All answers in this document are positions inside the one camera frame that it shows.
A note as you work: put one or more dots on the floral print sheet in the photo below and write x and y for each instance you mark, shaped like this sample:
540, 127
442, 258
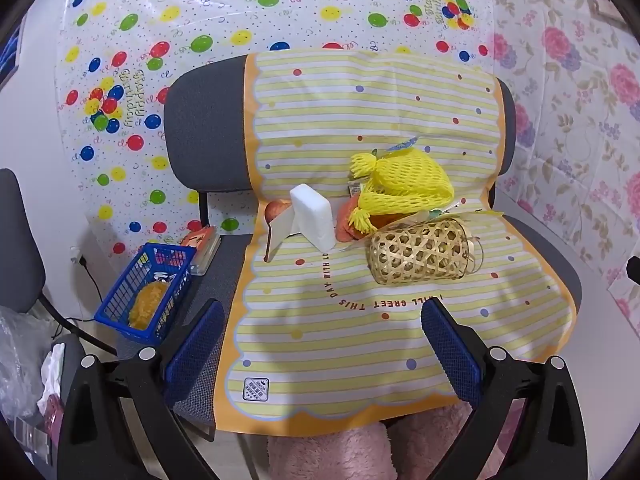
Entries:
575, 110

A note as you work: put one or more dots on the white wall outlet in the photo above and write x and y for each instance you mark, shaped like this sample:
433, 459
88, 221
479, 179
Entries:
77, 255

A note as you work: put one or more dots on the yellow striped mat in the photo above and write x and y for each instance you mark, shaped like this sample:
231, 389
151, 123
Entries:
350, 340

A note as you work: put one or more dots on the blue plastic basket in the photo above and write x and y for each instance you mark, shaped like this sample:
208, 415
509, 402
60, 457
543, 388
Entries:
117, 305

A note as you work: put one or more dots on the orange item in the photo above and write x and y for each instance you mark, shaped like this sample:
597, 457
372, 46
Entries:
345, 222

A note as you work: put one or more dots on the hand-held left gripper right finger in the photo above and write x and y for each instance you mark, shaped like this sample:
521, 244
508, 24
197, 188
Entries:
450, 350

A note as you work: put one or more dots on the pink fluffy cloth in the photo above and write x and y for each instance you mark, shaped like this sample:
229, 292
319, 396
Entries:
325, 455

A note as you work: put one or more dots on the red apple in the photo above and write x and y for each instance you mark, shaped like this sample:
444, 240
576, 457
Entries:
276, 210

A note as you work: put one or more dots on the white folded paper box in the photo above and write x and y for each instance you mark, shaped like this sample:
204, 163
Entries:
280, 235

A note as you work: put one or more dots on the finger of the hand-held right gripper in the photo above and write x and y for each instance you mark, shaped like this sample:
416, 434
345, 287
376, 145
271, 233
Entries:
636, 270

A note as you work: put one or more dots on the blue paper tag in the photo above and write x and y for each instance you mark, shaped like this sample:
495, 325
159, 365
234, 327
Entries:
400, 144

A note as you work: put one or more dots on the clear plastic bag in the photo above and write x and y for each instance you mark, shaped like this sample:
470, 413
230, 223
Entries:
20, 350

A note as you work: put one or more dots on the grey side chair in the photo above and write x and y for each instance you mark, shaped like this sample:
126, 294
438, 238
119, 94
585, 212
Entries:
20, 235

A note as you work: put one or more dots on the grey office chair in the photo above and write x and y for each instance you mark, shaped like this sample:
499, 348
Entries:
210, 125

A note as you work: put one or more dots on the small white wrapper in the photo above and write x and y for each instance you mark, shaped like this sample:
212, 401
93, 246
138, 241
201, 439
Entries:
161, 276

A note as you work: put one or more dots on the woven bamboo basket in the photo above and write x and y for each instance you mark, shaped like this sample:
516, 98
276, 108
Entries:
415, 252

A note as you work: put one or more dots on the yellow foam fruit net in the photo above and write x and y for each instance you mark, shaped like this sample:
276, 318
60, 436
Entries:
405, 175

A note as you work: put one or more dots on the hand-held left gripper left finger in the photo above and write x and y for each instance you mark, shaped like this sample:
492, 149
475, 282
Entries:
195, 350

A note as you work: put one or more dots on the white tissue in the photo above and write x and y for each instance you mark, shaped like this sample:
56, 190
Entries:
52, 365

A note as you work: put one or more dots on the balloon print plastic sheet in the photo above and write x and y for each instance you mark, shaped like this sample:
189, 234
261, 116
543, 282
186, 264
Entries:
200, 10

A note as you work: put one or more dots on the blue wall poster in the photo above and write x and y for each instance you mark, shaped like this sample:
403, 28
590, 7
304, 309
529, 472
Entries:
10, 55

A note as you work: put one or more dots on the pink phone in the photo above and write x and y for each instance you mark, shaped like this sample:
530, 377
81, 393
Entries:
50, 420

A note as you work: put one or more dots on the white foam block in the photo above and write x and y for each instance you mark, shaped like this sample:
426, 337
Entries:
312, 215

